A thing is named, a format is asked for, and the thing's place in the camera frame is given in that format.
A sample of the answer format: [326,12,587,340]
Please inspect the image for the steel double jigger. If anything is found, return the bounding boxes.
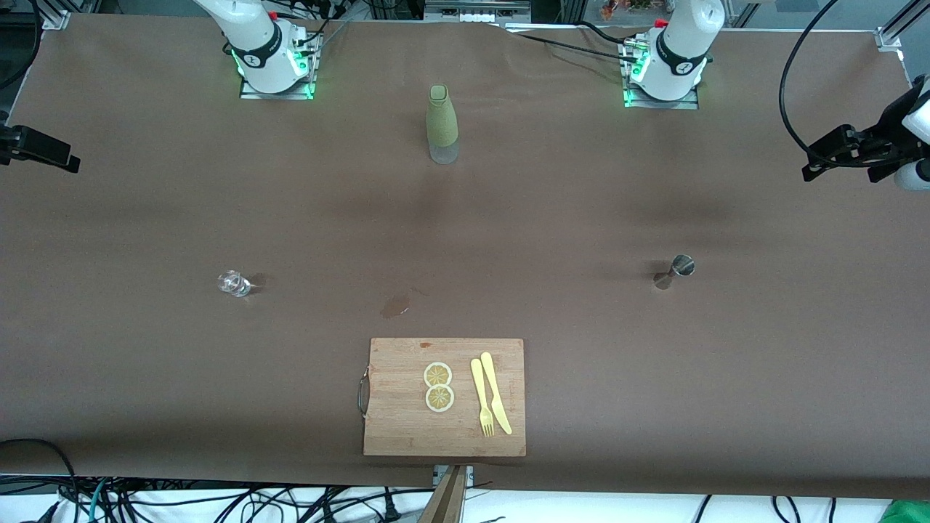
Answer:
[652,254,696,291]

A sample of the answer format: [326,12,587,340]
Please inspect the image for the small clear glass beaker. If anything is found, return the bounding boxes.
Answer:
[217,270,252,299]

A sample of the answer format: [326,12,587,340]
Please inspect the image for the brown table cloth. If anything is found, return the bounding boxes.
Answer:
[0,13,930,502]

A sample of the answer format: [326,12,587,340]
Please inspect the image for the green cloth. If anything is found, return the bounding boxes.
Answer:
[879,500,930,523]

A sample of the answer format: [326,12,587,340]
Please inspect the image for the grey power strip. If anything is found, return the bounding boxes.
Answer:
[424,0,533,24]

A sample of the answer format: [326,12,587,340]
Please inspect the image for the liquid spill puddle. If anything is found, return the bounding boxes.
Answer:
[380,289,429,320]

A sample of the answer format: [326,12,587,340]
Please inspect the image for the green sleeved glass bottle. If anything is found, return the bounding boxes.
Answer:
[426,84,460,166]

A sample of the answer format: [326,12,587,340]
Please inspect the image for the yellow plastic knife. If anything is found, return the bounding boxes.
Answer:
[480,352,513,436]

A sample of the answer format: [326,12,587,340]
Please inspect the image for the yellow plastic fork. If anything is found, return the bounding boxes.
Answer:
[470,358,496,438]

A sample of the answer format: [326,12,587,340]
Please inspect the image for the wooden cutting board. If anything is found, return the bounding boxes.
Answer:
[357,337,527,458]

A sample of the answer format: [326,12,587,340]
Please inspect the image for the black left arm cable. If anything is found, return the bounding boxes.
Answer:
[779,0,873,169]

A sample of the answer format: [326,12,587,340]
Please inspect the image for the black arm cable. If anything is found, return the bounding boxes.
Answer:
[0,0,43,92]
[779,0,873,169]

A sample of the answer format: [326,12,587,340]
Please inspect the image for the aluminium frame rail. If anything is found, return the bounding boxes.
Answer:
[876,0,930,52]
[29,0,70,30]

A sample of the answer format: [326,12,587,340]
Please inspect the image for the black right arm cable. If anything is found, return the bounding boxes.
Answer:
[0,0,43,92]

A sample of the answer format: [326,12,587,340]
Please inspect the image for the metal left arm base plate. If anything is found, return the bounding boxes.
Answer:
[621,40,700,110]

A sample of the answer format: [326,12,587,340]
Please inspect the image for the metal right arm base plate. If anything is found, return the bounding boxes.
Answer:
[240,33,320,101]

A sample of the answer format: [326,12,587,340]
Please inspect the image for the thick black floor cable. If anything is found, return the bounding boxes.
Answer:
[0,438,81,523]

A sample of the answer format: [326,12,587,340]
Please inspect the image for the black base power cable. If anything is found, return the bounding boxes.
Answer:
[501,20,644,59]

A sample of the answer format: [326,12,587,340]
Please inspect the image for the aluminium profile post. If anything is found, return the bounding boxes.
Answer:
[418,465,474,523]

